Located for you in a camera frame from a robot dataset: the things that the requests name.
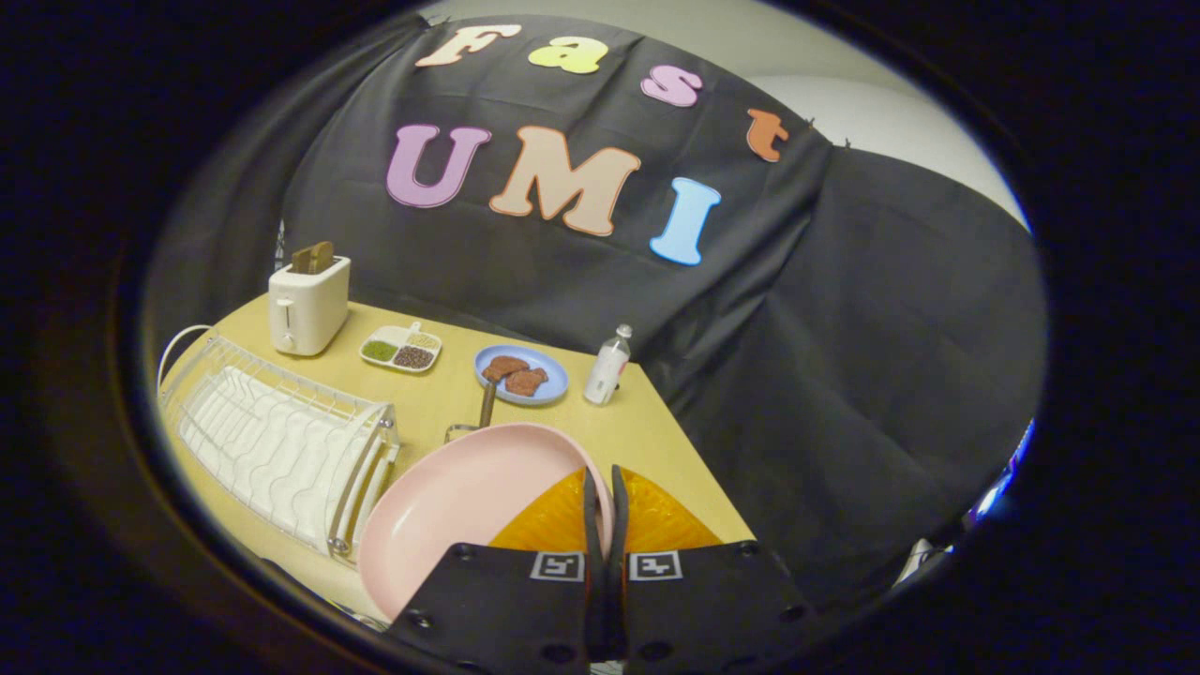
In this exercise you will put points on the brown meat slice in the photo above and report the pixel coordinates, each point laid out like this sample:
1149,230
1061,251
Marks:
506,367
527,382

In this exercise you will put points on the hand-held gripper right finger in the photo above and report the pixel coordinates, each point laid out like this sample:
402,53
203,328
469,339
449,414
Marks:
619,525

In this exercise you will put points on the black backdrop cloth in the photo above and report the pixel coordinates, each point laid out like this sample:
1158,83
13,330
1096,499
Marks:
844,375

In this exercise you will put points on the pink plate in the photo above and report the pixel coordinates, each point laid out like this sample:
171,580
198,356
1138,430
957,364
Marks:
459,506

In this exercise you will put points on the brown bread slices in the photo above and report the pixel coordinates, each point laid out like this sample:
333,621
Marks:
313,257

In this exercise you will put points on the white toaster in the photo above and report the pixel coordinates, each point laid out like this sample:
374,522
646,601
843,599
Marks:
307,309

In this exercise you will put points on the blue plate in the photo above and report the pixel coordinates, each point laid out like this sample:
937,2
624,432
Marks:
553,377

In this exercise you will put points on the white sectioned seed dish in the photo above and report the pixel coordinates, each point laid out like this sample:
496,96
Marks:
401,349

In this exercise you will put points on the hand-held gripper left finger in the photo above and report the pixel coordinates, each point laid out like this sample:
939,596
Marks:
593,525

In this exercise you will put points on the clear plastic bottle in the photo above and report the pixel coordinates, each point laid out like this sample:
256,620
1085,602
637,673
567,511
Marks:
607,367

